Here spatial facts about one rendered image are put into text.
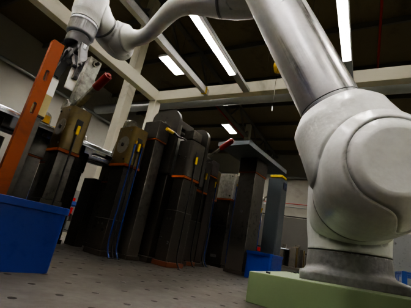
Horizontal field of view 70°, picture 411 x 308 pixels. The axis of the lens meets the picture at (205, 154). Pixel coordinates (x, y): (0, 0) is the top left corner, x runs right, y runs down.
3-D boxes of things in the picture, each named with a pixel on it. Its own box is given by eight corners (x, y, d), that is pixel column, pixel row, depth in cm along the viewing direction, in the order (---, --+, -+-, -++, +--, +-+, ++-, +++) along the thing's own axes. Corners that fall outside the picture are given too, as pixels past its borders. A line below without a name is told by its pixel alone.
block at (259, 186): (235, 272, 116) (251, 165, 129) (254, 276, 111) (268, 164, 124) (222, 271, 108) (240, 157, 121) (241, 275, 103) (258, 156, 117)
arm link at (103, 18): (87, 10, 92) (111, 39, 104) (102, -27, 97) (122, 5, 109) (60, 12, 96) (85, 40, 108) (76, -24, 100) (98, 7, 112)
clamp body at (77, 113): (36, 247, 72) (81, 118, 83) (55, 253, 66) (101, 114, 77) (8, 244, 67) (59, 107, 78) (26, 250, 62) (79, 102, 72)
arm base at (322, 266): (383, 288, 66) (382, 261, 68) (420, 299, 46) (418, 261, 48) (298, 274, 72) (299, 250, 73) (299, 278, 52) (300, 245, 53)
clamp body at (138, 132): (100, 254, 84) (134, 135, 95) (124, 261, 78) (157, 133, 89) (80, 252, 79) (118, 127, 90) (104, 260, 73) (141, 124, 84)
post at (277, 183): (263, 274, 134) (274, 182, 147) (278, 278, 129) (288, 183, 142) (255, 274, 128) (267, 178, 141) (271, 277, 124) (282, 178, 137)
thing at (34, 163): (8, 236, 80) (44, 139, 89) (13, 238, 78) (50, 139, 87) (-22, 232, 75) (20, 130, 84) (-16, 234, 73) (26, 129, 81)
